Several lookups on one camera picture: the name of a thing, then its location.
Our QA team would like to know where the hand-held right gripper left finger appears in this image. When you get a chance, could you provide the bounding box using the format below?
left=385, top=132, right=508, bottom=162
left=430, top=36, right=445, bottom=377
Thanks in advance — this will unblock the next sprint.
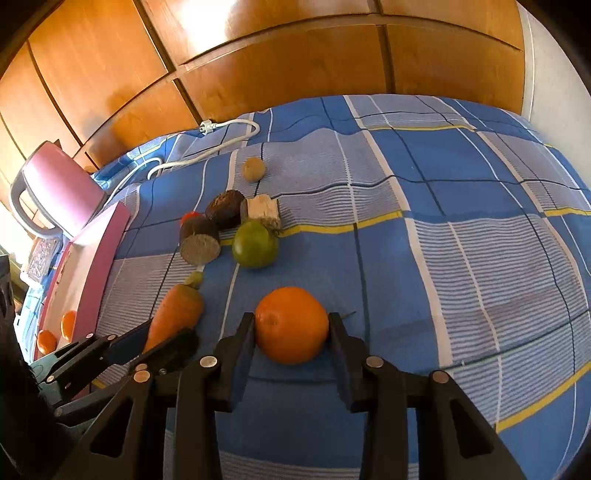
left=55, top=313, right=257, bottom=480

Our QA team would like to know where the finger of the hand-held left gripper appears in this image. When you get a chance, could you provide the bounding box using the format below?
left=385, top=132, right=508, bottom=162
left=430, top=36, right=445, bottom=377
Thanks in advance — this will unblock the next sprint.
left=53, top=327, right=200, bottom=418
left=28, top=318, right=154, bottom=393

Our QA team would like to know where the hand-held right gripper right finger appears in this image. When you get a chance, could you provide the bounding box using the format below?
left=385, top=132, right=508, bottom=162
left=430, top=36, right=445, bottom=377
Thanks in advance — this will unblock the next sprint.
left=327, top=313, right=527, bottom=480

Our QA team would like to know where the carrot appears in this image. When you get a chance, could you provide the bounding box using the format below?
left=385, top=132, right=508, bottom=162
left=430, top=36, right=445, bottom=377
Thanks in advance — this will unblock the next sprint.
left=143, top=271, right=205, bottom=354

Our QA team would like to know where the large orange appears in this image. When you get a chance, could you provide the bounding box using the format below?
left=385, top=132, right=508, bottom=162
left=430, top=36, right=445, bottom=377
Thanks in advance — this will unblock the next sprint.
left=255, top=287, right=330, bottom=365

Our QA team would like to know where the pink and white tray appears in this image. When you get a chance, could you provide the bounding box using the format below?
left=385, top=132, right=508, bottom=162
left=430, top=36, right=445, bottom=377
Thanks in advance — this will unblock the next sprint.
left=34, top=200, right=131, bottom=365

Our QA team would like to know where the green lime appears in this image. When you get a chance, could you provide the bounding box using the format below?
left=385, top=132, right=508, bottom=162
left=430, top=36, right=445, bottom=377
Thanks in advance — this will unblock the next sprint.
left=232, top=220, right=280, bottom=270

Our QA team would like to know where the clear plastic container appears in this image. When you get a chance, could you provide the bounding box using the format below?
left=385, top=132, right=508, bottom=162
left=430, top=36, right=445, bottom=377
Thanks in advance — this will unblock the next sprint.
left=21, top=236, right=63, bottom=282

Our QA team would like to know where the pale cut root piece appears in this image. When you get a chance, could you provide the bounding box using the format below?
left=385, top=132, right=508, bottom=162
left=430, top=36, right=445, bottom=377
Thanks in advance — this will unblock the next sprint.
left=240, top=195, right=282, bottom=230

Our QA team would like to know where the dark round beet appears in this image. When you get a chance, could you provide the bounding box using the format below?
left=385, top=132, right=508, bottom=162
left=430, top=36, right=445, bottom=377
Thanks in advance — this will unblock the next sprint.
left=205, top=189, right=246, bottom=230

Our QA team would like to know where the blue checked bedsheet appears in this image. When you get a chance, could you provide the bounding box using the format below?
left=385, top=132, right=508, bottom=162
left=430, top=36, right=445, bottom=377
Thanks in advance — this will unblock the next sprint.
left=18, top=95, right=591, bottom=480

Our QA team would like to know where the pink electric kettle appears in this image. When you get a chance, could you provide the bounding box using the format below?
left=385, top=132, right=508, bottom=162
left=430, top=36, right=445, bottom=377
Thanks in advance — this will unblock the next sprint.
left=9, top=141, right=108, bottom=238

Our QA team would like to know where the small brown potato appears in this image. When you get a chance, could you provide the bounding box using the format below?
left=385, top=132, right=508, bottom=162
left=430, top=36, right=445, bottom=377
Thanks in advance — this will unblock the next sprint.
left=242, top=157, right=266, bottom=182

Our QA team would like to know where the wooden wardrobe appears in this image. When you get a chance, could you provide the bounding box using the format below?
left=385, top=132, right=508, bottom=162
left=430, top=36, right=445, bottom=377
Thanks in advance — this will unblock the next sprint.
left=0, top=0, right=527, bottom=195

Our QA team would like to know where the white power cable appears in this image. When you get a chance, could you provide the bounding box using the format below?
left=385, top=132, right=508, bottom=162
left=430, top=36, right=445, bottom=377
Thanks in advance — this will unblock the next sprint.
left=104, top=119, right=260, bottom=204

